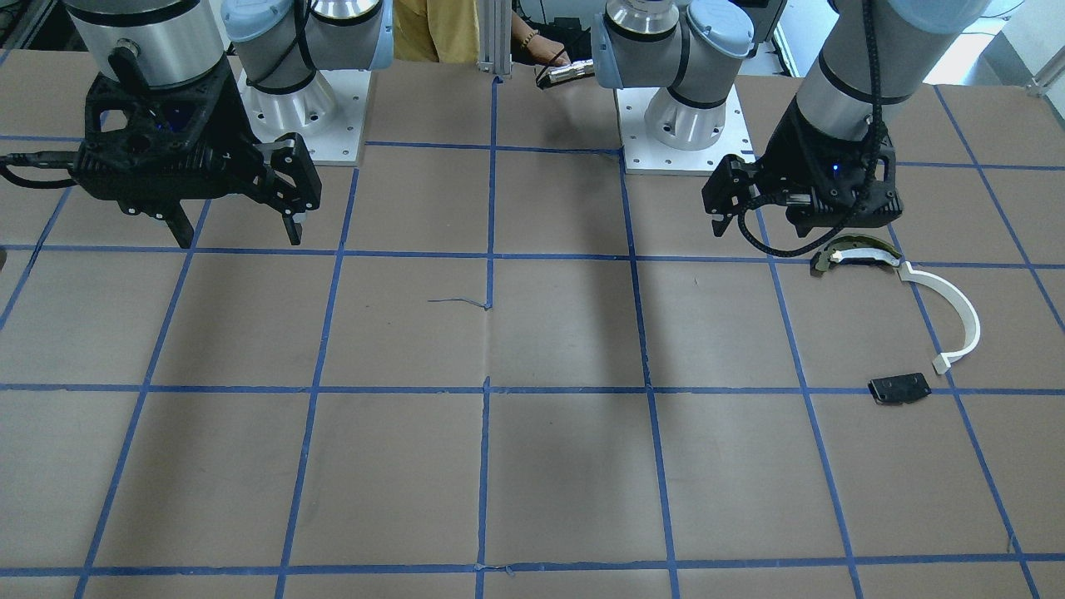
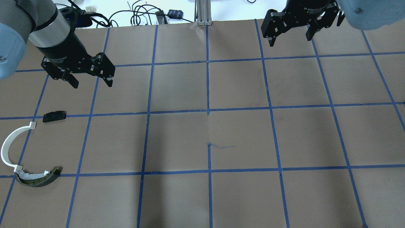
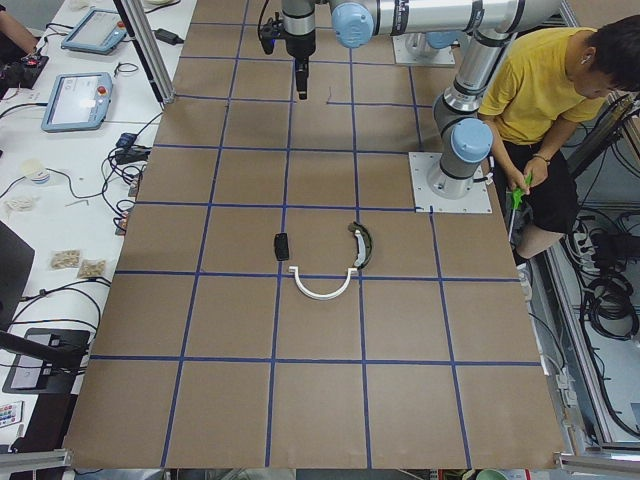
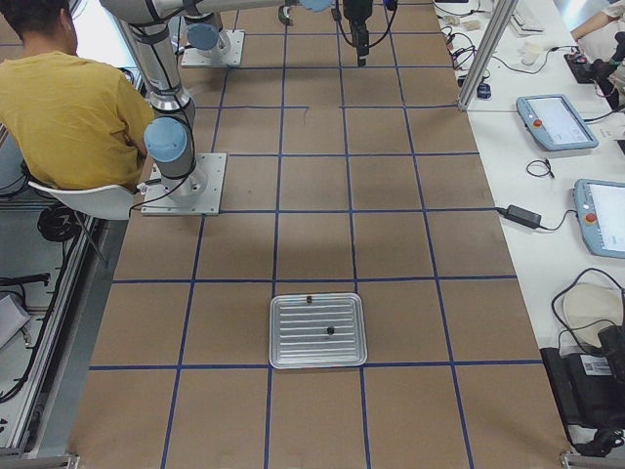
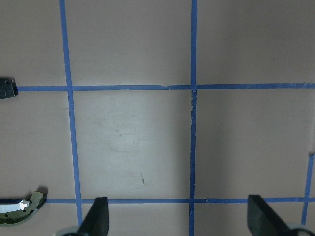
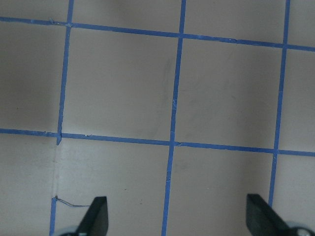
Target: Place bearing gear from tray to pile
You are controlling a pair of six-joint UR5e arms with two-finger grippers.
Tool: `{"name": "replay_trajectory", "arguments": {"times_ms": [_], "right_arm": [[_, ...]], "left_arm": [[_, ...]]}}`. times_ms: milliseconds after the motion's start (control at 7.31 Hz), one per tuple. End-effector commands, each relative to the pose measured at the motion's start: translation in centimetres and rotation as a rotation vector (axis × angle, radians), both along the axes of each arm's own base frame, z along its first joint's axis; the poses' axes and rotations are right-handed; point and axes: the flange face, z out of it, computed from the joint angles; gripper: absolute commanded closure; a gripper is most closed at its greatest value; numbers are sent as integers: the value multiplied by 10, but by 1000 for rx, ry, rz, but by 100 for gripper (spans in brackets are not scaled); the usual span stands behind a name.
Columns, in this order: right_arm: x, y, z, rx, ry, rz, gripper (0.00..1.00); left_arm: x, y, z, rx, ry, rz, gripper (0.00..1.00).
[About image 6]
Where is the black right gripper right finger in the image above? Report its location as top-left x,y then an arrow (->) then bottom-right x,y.
246,194 -> 294,236

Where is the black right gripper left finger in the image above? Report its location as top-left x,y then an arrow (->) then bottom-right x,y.
75,196 -> 109,236

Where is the loose blue tape thread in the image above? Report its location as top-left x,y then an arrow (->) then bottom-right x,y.
55,196 -> 90,207

